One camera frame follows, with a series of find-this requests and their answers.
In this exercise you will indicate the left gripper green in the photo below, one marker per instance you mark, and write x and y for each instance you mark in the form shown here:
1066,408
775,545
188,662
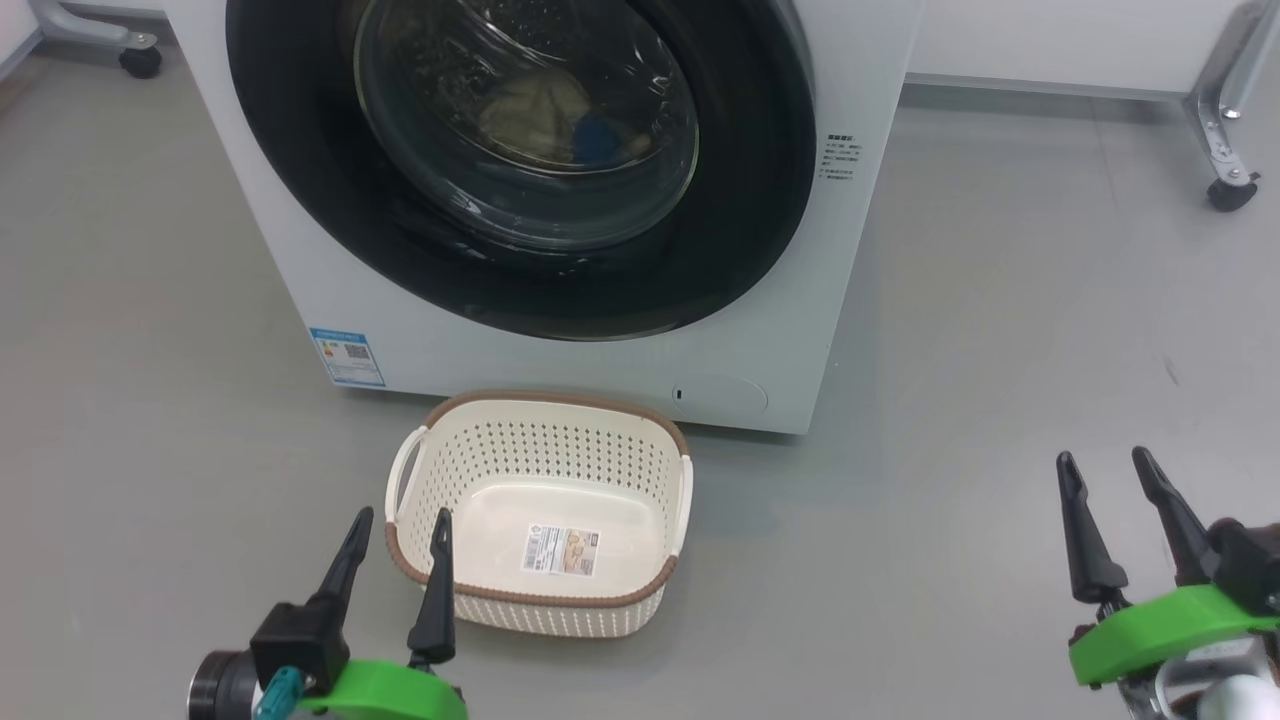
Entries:
390,692

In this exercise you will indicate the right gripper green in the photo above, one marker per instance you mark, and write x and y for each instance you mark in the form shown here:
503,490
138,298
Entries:
1160,630

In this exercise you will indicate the washing machine door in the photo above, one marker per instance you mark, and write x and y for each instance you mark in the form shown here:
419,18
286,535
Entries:
300,180

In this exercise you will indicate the cream garment with blue cuff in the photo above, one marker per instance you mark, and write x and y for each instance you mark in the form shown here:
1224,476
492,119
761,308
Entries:
598,135

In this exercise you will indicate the cream garment with cartoon print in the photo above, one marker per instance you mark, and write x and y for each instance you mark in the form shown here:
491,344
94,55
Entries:
530,108

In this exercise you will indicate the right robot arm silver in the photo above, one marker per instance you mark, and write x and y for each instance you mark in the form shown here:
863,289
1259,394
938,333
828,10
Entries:
1200,690

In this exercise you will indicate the white front-load washing machine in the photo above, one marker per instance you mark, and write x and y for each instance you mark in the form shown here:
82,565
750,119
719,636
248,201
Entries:
560,380

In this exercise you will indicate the cream perforated laundry basket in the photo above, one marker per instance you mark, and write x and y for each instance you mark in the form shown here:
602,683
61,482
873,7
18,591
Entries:
540,610

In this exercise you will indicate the basket product label sticker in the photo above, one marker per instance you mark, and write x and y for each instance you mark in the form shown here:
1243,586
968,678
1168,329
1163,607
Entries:
560,550

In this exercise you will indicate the blue energy label sticker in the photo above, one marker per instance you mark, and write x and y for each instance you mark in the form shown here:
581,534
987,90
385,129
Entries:
347,358

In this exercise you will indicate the metal cart leg with caster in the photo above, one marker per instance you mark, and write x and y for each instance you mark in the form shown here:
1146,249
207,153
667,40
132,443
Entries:
1225,100
90,30

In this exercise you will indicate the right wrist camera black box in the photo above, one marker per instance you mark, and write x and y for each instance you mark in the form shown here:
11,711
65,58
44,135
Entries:
1250,565

